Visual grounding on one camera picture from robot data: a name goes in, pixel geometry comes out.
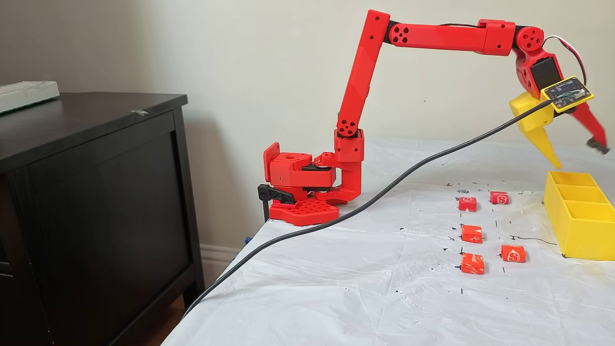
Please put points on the camera board in yellow mount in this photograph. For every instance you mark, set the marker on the camera board in yellow mount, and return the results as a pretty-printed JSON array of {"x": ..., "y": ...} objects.
[{"x": 567, "y": 93}]

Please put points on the white plastic table cover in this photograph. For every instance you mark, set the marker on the white plastic table cover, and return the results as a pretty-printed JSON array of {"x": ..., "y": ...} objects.
[{"x": 360, "y": 298}]

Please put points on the black wooden cabinet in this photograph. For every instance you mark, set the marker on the black wooden cabinet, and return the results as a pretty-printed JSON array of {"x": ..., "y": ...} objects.
[{"x": 96, "y": 216}]

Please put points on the black table clamp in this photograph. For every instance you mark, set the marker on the black table clamp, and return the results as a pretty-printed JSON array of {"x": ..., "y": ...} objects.
[{"x": 274, "y": 193}]

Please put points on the yellow three-compartment box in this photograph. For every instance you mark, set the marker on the yellow three-compartment box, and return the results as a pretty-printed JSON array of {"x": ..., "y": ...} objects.
[{"x": 586, "y": 235}]

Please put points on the red candy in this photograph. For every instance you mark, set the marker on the red candy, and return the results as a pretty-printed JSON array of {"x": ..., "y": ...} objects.
[
  {"x": 467, "y": 204},
  {"x": 499, "y": 197},
  {"x": 472, "y": 234},
  {"x": 472, "y": 264},
  {"x": 513, "y": 253}
]

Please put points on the white foam tray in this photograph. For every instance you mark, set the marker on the white foam tray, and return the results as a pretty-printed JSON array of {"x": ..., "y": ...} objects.
[{"x": 26, "y": 95}]

